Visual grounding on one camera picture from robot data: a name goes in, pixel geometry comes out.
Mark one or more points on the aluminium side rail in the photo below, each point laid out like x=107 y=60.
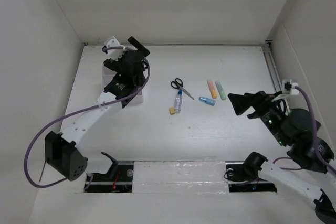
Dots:
x=275 y=79

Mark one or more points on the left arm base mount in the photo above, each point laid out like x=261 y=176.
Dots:
x=120 y=180

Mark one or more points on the blue correction tape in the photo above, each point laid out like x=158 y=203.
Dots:
x=207 y=101

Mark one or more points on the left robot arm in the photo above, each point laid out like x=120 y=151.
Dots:
x=74 y=150

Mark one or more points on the white right organizer bin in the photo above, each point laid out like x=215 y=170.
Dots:
x=138 y=99

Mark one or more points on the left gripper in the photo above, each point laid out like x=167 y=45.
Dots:
x=114 y=64

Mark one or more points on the yellow eraser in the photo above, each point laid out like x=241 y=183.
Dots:
x=171 y=111

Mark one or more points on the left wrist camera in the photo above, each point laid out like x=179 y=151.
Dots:
x=113 y=49

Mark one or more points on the green highlighter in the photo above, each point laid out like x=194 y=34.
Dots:
x=220 y=90

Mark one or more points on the orange highlighter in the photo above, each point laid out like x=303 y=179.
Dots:
x=212 y=89

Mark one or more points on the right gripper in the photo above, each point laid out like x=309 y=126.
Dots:
x=258 y=101

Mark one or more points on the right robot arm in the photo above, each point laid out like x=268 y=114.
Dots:
x=289 y=117

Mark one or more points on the white organizer bin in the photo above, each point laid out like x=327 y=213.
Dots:
x=138 y=99
x=107 y=76

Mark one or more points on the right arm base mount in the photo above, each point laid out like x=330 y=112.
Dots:
x=239 y=182

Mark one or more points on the white left organizer bin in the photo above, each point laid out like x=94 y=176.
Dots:
x=107 y=76

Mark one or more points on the clear glue bottle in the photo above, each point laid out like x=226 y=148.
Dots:
x=178 y=102

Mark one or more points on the black handled scissors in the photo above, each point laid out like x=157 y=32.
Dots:
x=177 y=83

